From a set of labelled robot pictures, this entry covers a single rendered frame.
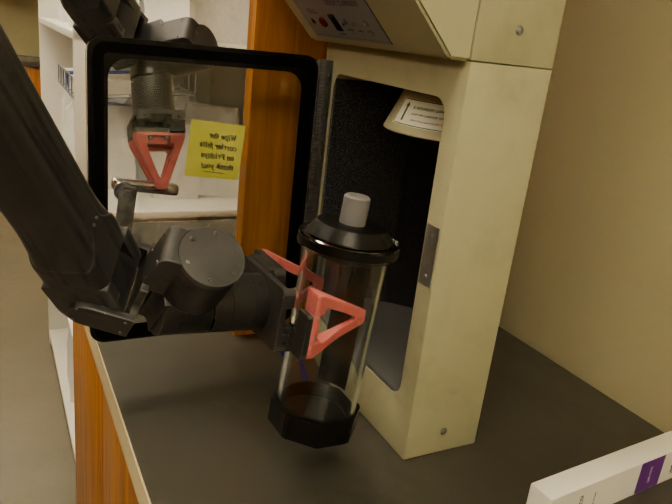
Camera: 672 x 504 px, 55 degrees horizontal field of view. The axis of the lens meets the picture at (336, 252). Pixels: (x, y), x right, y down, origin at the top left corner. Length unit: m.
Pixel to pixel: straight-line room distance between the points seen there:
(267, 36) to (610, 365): 0.73
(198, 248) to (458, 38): 0.32
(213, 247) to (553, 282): 0.77
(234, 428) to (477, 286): 0.35
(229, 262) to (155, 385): 0.42
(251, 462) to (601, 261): 0.64
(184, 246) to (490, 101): 0.35
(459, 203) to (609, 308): 0.47
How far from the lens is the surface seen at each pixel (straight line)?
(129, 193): 0.86
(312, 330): 0.62
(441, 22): 0.66
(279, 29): 0.98
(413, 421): 0.81
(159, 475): 0.78
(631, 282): 1.09
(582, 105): 1.16
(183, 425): 0.86
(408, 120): 0.80
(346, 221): 0.66
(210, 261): 0.54
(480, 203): 0.73
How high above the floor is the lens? 1.42
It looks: 18 degrees down
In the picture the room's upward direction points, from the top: 7 degrees clockwise
